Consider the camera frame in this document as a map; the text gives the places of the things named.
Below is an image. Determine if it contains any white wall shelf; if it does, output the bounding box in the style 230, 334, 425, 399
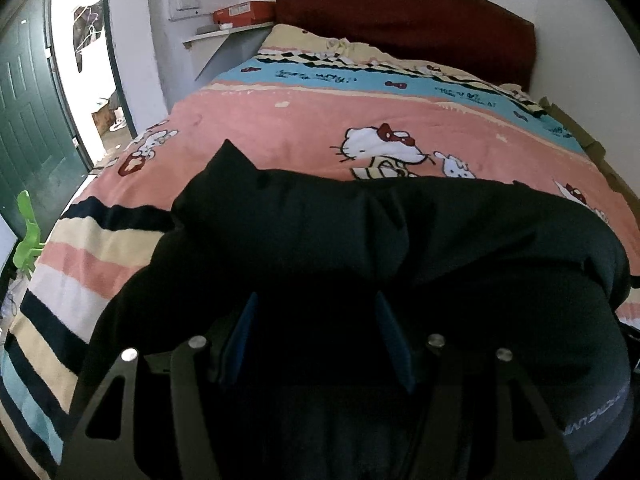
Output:
181, 22, 275, 84

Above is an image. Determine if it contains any white wall switch plate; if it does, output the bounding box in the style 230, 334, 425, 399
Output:
169, 0, 201, 22

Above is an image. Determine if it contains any dark red headboard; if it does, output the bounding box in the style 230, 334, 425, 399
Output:
275, 0, 537, 94

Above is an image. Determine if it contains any red box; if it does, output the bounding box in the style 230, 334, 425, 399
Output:
212, 1, 277, 26

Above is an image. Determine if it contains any dark navy garment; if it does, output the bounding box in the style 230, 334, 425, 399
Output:
70, 139, 632, 480

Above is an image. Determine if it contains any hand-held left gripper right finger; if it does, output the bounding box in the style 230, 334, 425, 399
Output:
375, 292, 577, 480

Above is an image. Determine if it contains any hallway clutter pile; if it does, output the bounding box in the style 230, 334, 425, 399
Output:
92, 89, 127, 134

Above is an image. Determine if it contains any striped cartoon cat blanket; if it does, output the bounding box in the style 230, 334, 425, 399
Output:
0, 23, 640, 479

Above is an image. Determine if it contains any green plastic chair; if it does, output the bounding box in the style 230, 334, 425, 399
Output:
12, 190, 47, 272

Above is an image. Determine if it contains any dark green door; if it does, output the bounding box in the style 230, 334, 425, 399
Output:
0, 0, 94, 242

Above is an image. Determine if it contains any dark hanging item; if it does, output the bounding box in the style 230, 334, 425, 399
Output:
72, 2, 109, 72

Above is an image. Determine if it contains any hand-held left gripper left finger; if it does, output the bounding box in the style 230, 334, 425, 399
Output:
55, 292, 260, 480

